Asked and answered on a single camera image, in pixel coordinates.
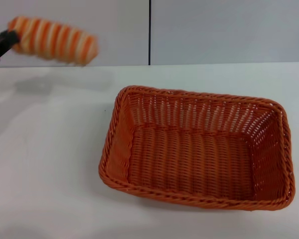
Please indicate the orange white striped bread roll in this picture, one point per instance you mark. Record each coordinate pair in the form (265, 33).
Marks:
(57, 41)

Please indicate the orange woven plastic basket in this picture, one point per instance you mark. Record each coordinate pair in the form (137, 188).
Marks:
(196, 159)

